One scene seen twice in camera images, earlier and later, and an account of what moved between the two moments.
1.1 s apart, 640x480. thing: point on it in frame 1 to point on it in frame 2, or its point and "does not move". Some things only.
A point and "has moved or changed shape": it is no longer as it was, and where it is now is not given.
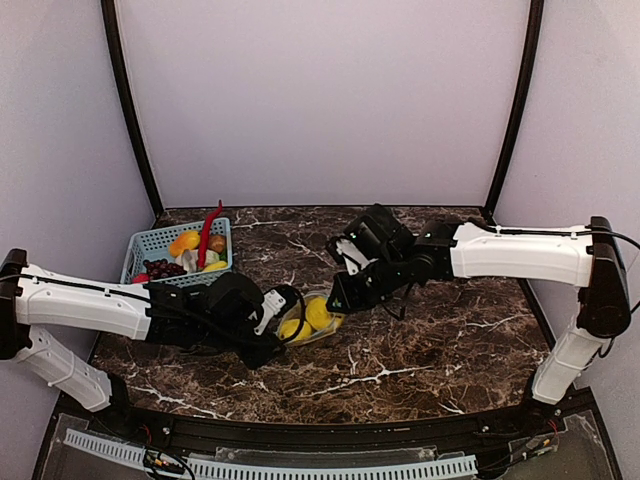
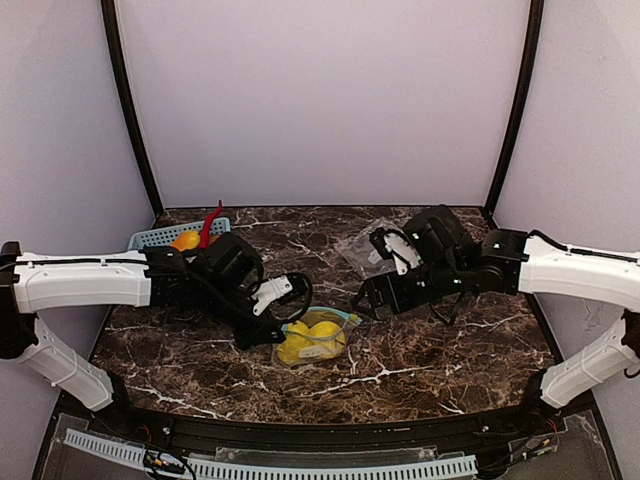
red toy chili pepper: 201,244 does not move
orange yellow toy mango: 185,240 does not move
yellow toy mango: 289,326 has moved or changed shape
